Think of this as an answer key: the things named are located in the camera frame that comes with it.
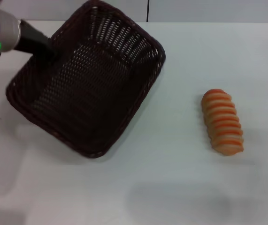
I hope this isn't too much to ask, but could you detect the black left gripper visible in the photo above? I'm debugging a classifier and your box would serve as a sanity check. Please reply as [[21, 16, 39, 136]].
[[14, 19, 59, 62]]

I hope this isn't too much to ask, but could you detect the dark brown woven basket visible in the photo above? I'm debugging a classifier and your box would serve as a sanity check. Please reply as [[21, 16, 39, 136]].
[[6, 0, 166, 159]]

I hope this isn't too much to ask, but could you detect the orange striped bread loaf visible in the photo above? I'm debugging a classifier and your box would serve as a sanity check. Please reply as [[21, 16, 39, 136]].
[[201, 88, 245, 157]]

